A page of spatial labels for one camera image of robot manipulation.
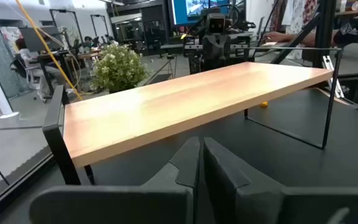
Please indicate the black table frame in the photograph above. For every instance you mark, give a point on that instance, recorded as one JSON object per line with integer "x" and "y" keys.
{"x": 325, "y": 31}

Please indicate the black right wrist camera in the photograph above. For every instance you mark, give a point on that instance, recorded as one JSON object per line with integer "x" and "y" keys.
{"x": 216, "y": 23}

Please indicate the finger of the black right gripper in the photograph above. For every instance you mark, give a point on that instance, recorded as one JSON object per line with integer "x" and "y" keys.
{"x": 209, "y": 51}
{"x": 223, "y": 51}

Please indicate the small amber pill bottle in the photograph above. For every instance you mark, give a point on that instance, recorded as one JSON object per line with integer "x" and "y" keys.
{"x": 263, "y": 104}

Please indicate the person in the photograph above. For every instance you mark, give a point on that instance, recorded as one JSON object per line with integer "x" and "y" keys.
{"x": 26, "y": 56}

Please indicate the potted green plant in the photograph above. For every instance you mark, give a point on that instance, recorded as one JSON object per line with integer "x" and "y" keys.
{"x": 118, "y": 68}

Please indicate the wooden sorting board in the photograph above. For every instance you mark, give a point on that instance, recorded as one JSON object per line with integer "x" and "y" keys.
{"x": 182, "y": 99}

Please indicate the blue monitor screen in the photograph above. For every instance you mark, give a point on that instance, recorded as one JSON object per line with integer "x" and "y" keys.
{"x": 194, "y": 9}

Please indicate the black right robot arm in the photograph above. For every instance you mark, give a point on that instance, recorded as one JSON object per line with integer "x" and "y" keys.
{"x": 245, "y": 25}

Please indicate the person's hand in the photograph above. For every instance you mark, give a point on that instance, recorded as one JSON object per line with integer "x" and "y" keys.
{"x": 275, "y": 36}

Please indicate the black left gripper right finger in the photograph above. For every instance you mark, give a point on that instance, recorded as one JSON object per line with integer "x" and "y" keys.
{"x": 259, "y": 205}

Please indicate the silver aluminium extrusion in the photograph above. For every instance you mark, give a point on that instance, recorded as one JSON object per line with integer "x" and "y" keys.
{"x": 332, "y": 77}

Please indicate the person's forearm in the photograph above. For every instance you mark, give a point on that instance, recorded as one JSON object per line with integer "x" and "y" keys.
{"x": 309, "y": 39}

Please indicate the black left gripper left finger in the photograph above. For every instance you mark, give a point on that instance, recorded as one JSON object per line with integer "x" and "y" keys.
{"x": 120, "y": 205}

